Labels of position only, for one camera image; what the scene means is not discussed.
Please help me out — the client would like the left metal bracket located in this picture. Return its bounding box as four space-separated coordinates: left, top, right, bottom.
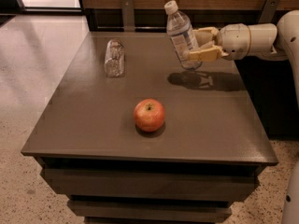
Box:
121 0 135 32

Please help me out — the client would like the red apple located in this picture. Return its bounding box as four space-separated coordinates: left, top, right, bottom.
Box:
134 99 165 133

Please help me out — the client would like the wooden wall counter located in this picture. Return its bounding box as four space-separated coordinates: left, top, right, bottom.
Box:
79 0 299 31

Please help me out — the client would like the blue label plastic bottle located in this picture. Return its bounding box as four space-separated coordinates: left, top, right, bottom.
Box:
164 0 202 70

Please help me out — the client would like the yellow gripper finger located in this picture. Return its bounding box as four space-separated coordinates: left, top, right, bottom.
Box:
187 45 228 62
193 27 219 47

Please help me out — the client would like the metal bracket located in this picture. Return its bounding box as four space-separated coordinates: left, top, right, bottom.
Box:
257 0 280 23
121 0 135 32

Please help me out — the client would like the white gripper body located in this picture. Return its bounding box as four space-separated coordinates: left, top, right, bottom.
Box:
216 23 250 60

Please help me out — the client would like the grey drawer cabinet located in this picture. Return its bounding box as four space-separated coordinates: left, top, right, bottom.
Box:
22 33 278 224

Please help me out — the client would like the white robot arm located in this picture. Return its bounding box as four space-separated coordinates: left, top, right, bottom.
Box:
191 10 299 224

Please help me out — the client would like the right metal bracket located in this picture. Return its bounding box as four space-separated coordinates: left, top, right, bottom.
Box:
257 0 280 23

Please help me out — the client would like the clear plastic bottle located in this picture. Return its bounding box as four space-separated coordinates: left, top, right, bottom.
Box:
104 39 125 77

